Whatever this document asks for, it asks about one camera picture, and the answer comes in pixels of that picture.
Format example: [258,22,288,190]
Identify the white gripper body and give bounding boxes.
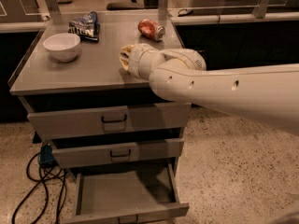
[128,44,165,80]

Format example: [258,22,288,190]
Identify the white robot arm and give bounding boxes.
[120,44,299,135]

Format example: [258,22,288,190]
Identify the grey drawer cabinet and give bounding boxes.
[7,8,198,173]

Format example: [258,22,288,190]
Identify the grey top drawer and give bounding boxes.
[28,103,191,140]

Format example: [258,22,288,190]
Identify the grey drawer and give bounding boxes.
[63,160,189,224]
[52,138,184,168]
[28,103,191,140]

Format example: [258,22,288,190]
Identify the grey middle drawer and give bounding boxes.
[52,138,184,168]

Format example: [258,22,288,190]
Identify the grey bottom drawer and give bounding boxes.
[63,160,189,224]

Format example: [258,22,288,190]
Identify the red soda can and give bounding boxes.
[137,19,165,42]

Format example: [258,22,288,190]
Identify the blue chip bag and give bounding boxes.
[68,11,100,42]

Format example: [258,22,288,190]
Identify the white ceramic bowl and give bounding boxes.
[43,33,80,63]

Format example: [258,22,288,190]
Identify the dark lower cabinets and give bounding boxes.
[0,20,299,123]

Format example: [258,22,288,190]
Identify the blue power box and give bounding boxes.
[38,145,57,168]

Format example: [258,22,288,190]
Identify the black floor cables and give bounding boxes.
[11,151,69,224]

